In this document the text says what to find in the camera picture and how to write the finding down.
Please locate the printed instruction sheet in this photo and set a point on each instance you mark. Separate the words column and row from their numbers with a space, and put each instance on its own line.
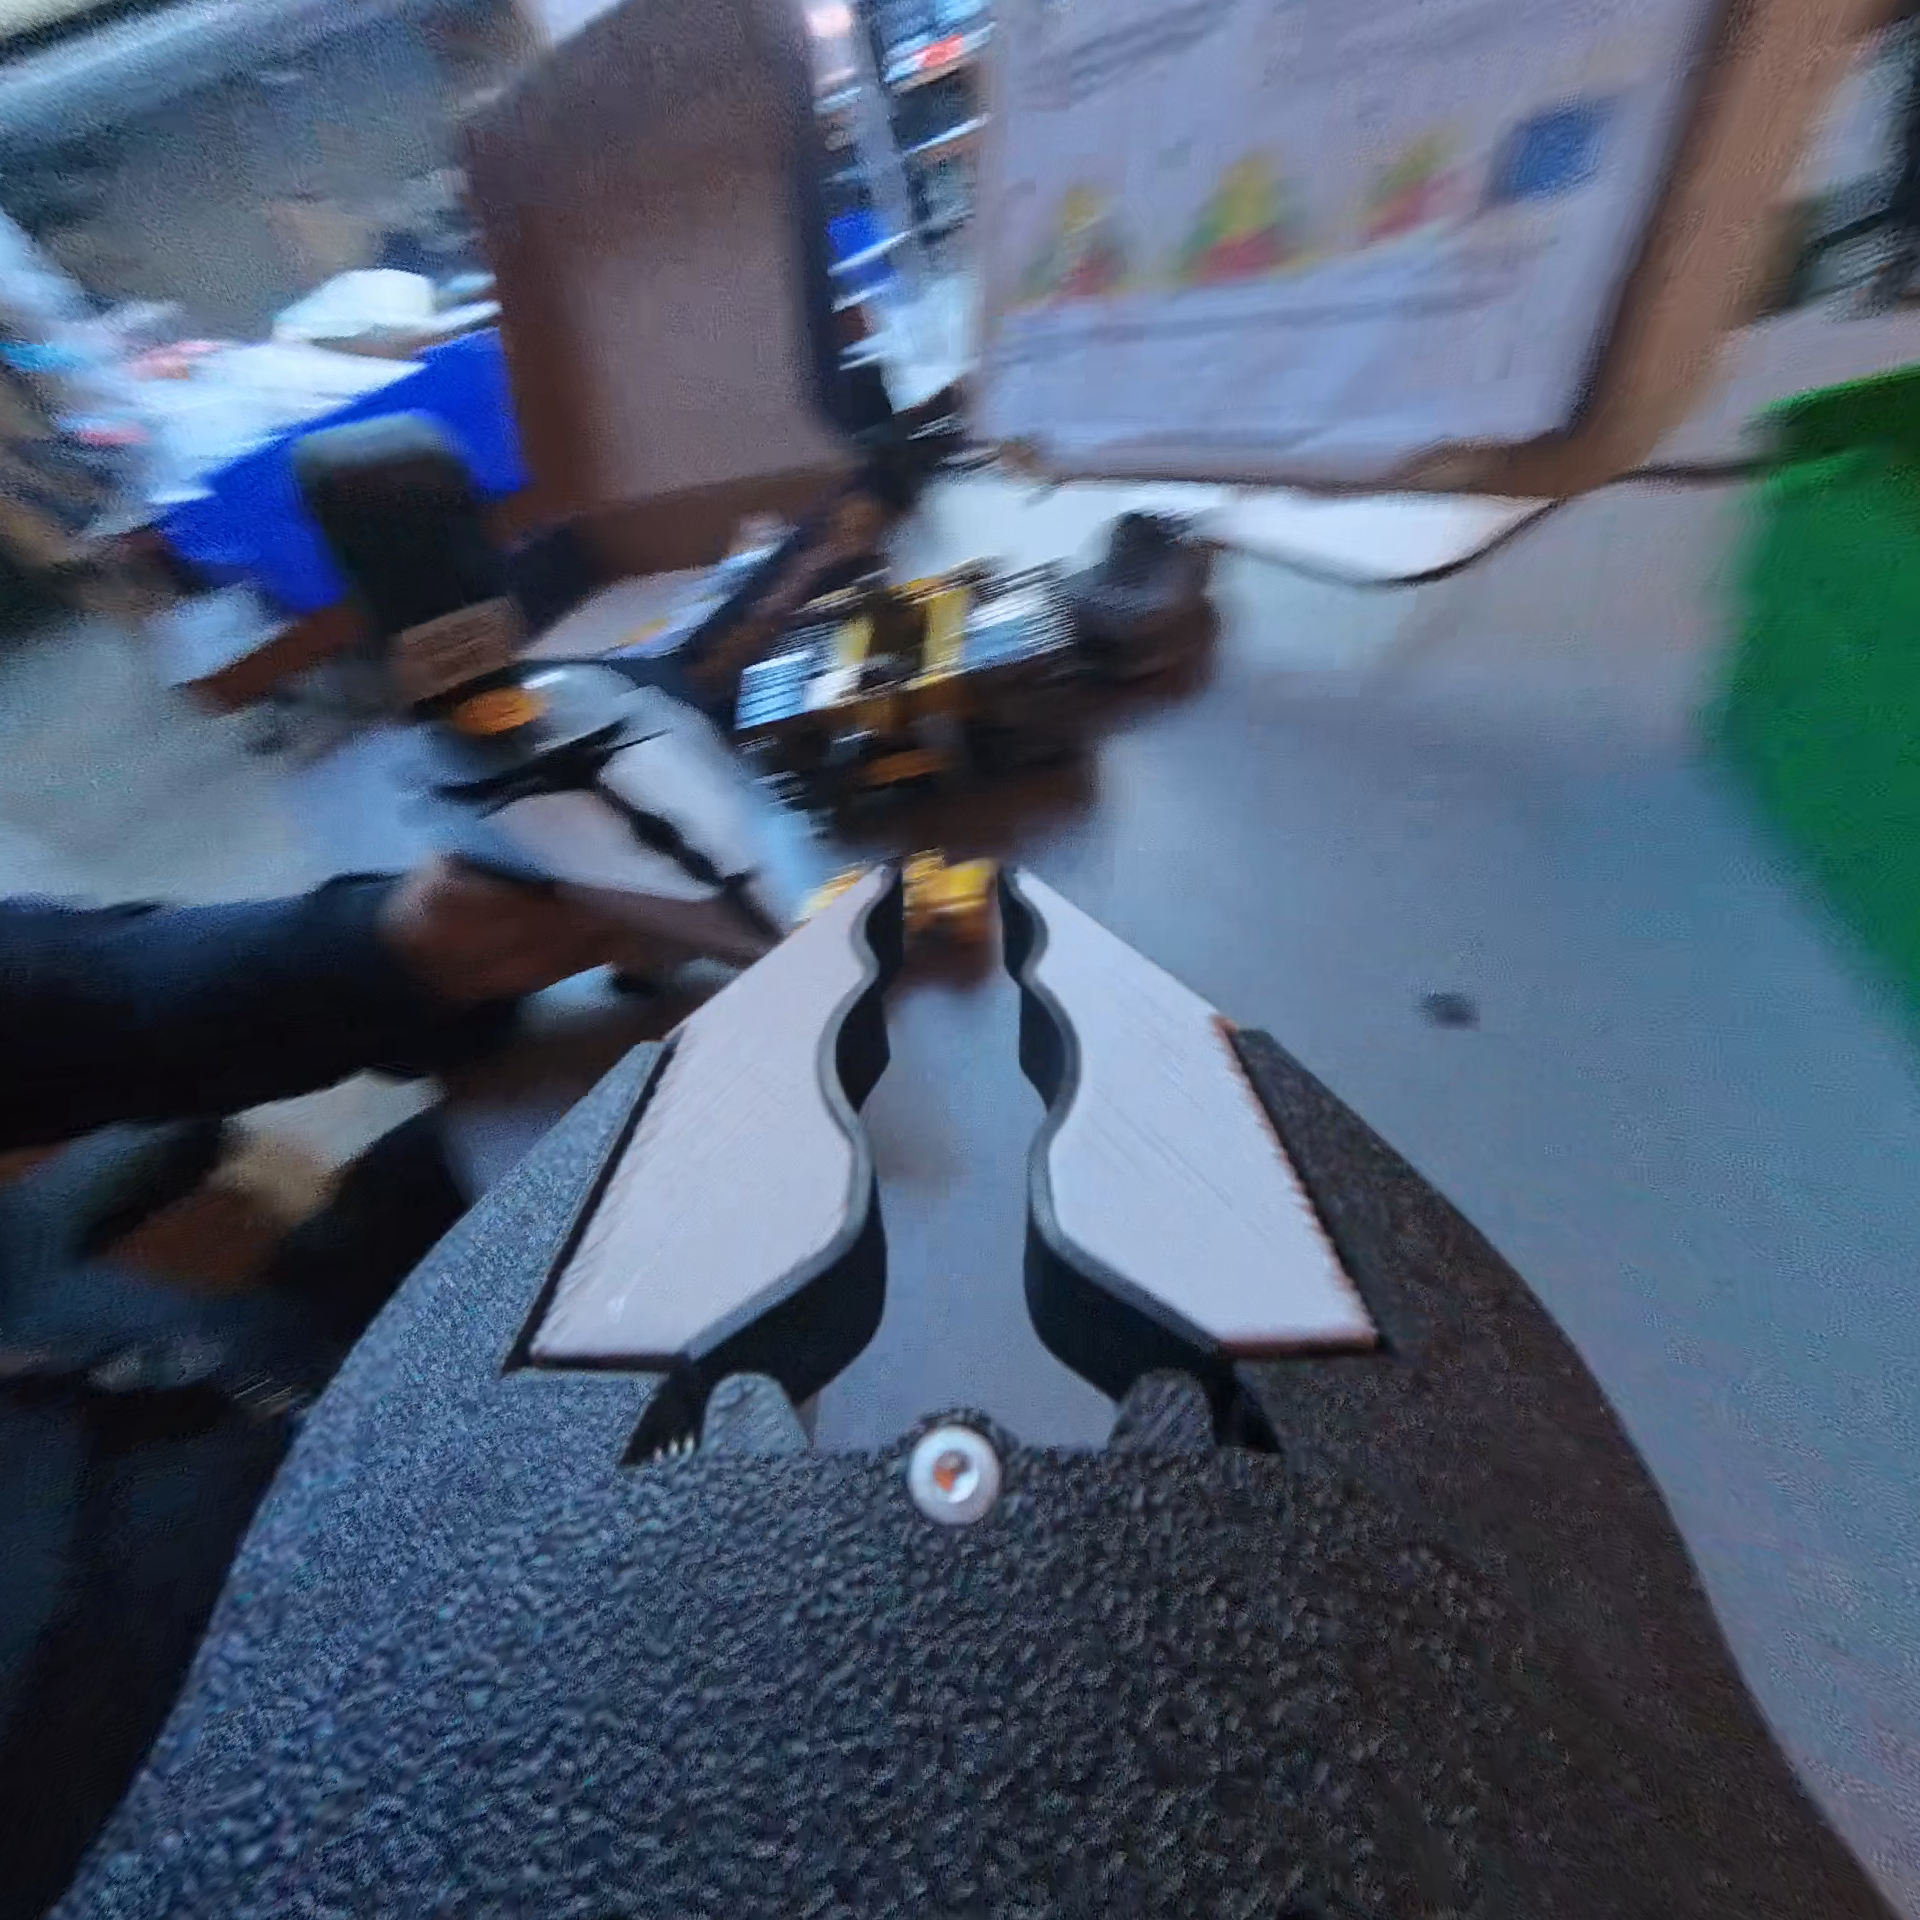
column 1320, row 270

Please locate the person's dark clothed body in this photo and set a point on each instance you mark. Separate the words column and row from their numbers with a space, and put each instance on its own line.
column 135, row 1499

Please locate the green plastic bin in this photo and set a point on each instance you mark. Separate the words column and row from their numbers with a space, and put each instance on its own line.
column 1829, row 674

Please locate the person's left forearm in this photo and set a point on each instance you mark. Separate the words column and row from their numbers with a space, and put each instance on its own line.
column 194, row 989

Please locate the brown upright panel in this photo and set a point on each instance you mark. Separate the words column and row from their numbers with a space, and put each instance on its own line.
column 662, row 270

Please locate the blue plastic crate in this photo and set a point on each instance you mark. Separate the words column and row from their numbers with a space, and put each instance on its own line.
column 301, row 493

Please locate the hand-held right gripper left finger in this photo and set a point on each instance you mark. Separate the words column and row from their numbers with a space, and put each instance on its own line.
column 721, row 1185

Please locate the yellow toy brick assembly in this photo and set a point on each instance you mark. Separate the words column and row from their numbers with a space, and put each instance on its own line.
column 944, row 900

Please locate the person's left hand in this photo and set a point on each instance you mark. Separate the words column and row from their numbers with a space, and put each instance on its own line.
column 480, row 931

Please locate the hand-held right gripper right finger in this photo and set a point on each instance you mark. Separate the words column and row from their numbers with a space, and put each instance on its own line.
column 1184, row 1185

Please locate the grey yellow toy brick vehicle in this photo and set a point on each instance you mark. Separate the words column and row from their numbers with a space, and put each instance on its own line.
column 930, row 674

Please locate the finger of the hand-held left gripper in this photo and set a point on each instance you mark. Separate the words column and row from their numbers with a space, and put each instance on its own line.
column 599, row 856
column 690, row 764

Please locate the grey desk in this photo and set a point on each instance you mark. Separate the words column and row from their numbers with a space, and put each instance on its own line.
column 1501, row 1201

